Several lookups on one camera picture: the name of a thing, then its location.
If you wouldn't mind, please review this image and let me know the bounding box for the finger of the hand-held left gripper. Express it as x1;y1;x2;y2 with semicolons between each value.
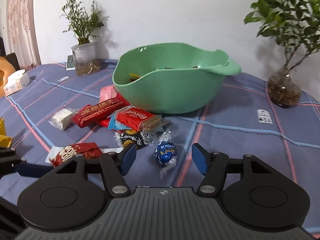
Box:
14;162;54;178

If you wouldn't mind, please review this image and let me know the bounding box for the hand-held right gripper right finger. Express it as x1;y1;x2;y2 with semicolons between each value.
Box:
191;142;273;197

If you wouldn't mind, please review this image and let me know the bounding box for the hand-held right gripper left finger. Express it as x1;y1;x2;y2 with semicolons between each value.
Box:
51;144;137;197

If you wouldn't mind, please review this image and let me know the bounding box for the blue foil chocolate ball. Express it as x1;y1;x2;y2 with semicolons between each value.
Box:
154;131;178;178

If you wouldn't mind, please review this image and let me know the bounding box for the red packet with white end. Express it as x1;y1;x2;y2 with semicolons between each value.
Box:
45;142;104;167

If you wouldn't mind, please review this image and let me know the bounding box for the green plastic bowl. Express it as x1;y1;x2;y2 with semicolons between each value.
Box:
112;42;242;115

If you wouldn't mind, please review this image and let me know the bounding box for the dark chocolate ball clear wrapper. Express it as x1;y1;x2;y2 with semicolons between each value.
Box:
114;129;155;149

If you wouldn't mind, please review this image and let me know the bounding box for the yellow snack packet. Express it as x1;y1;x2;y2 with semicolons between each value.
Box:
0;117;13;147

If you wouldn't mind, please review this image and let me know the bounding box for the red biscuit packet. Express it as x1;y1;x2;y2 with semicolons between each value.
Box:
114;106;170;133

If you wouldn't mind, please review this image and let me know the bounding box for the blue plaid tablecloth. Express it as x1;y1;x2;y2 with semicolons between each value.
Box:
0;59;320;240

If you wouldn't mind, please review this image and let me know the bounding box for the dark red long packet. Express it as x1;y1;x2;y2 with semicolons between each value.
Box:
72;96;130;128

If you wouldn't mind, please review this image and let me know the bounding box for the white nougat packet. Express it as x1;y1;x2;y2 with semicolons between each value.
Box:
48;108;79;130

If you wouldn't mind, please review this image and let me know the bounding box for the pink printed packet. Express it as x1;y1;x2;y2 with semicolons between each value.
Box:
99;84;118;104

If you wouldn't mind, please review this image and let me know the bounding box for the white tissue box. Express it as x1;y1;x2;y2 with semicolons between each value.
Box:
3;69;30;97

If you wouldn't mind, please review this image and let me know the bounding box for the orange round object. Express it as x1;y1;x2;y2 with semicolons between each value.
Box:
0;56;17;98

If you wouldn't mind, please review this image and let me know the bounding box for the black chair backrest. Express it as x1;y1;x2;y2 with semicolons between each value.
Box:
5;52;20;70

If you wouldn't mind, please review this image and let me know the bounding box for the leafy plant in glass vase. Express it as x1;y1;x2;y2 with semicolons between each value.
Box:
240;0;320;108

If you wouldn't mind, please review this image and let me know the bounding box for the plant in clear plastic cup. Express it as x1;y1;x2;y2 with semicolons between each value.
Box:
61;0;104;77

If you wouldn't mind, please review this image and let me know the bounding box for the white digital clock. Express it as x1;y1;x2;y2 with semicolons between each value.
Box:
66;54;76;70

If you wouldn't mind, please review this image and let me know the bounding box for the pink patterned curtain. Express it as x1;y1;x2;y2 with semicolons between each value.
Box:
0;0;42;67

